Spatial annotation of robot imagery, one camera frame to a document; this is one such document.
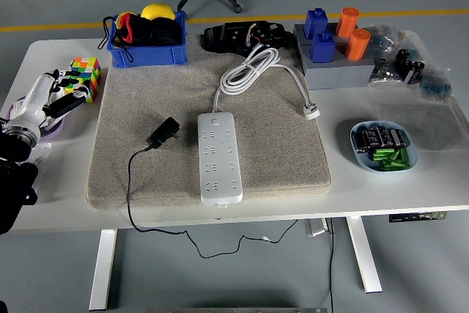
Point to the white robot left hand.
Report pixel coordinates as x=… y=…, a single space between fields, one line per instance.
x=29 y=104

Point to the purple plate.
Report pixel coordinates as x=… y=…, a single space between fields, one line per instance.
x=55 y=129

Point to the clear bag of small parts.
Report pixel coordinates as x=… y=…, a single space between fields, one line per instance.
x=40 y=150

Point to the colourful puzzle cube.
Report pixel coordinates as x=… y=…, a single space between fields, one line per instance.
x=89 y=71

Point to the blue plastic bin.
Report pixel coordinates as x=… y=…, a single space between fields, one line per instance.
x=146 y=57

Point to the yellow ball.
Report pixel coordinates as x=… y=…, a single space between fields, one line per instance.
x=157 y=11

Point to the white table leg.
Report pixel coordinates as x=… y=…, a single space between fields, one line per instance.
x=364 y=254
x=103 y=269

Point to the black electronic device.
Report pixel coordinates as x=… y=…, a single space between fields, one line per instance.
x=234 y=36

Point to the grey-brown mat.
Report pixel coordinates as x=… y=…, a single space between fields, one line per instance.
x=275 y=151

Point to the blue block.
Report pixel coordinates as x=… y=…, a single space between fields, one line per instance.
x=315 y=21
x=322 y=49

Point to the grey block base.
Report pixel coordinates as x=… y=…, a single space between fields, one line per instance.
x=337 y=71

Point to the orange cylinder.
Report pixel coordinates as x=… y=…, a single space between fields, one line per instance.
x=347 y=21
x=358 y=44

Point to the black capacitor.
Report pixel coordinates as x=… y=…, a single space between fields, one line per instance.
x=370 y=138
x=394 y=138
x=382 y=136
x=359 y=141
x=403 y=139

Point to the light blue dish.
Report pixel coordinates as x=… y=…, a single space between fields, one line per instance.
x=361 y=161

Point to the clear bag of screws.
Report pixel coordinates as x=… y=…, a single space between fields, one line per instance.
x=384 y=73

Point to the green cylinder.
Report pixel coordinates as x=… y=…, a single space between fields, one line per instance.
x=387 y=165
x=400 y=154
x=401 y=163
x=383 y=154

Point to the clear bag of blue parts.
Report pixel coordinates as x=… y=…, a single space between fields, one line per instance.
x=436 y=85
x=383 y=38

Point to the clear bag of black capacitors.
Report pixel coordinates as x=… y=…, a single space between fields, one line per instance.
x=410 y=65

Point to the large empty clear bag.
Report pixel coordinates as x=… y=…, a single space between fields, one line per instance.
x=421 y=122

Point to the black table control panel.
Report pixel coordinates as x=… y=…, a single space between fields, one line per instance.
x=414 y=217

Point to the silver metal bracket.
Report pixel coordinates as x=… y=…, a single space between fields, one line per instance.
x=315 y=228

